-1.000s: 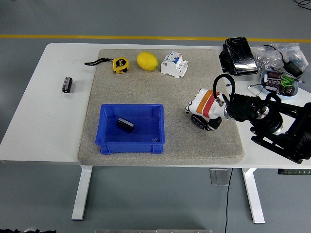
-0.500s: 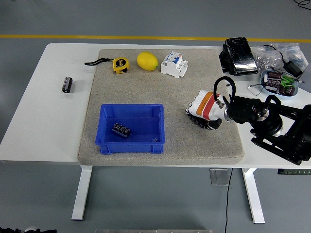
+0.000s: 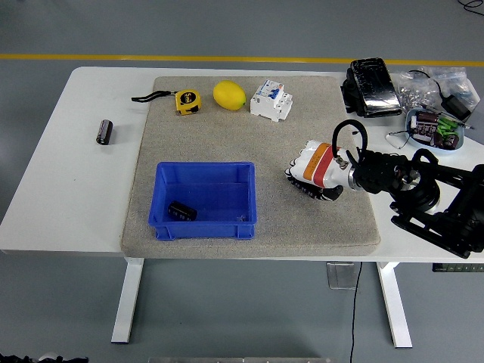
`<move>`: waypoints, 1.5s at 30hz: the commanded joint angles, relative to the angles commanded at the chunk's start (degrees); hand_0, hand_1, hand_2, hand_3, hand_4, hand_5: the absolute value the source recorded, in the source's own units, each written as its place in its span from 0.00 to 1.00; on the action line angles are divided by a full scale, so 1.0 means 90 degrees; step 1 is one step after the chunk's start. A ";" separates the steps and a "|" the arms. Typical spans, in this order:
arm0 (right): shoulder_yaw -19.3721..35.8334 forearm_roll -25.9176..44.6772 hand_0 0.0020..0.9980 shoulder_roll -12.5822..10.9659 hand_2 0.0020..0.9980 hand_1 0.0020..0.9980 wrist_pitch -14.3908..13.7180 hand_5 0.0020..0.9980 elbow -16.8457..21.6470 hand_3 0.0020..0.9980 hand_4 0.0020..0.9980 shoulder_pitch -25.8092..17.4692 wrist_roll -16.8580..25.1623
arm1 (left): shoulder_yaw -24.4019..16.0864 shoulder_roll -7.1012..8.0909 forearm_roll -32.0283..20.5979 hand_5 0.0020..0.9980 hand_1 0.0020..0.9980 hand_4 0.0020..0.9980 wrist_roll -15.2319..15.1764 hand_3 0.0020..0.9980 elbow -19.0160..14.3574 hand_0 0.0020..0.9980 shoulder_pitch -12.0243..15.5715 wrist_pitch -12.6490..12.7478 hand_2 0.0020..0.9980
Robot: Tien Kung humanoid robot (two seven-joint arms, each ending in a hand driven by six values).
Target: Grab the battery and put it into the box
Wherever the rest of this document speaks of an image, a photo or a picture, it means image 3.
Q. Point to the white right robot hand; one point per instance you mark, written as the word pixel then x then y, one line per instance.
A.
pixel 317 162

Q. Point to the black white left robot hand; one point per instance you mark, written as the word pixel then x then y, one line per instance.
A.
pixel 22 359

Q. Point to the dark brown cylindrical battery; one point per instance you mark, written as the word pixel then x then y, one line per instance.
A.
pixel 104 131
pixel 182 211

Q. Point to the grey metal control box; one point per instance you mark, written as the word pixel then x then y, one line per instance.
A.
pixel 340 276

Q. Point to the blue plastic box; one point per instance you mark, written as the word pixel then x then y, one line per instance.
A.
pixel 206 228

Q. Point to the white circuit breaker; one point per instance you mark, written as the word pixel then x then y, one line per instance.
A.
pixel 270 102

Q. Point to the black glossy pedal device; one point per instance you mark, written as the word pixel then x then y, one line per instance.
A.
pixel 374 83

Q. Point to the small white part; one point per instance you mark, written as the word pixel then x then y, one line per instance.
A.
pixel 413 121

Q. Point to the grey-brown mat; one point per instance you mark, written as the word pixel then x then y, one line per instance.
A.
pixel 211 143

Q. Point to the light blue bowl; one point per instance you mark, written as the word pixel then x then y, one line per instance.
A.
pixel 427 146

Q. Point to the yellow lemon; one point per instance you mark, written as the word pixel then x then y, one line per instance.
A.
pixel 228 95

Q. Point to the large brown capacitor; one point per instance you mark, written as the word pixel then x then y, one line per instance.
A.
pixel 426 125

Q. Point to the white table leg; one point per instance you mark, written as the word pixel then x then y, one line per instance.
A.
pixel 126 302
pixel 395 306

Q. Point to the clear plastic bag of screws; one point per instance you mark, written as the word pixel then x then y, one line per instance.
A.
pixel 416 90

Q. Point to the small brown capacitor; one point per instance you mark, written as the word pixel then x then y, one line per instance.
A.
pixel 448 140

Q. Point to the green terminal block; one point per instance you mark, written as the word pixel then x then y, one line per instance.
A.
pixel 446 125

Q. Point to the yellow tape measure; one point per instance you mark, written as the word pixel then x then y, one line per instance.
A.
pixel 188 101

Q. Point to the dark power strip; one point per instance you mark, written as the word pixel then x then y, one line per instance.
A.
pixel 457 267

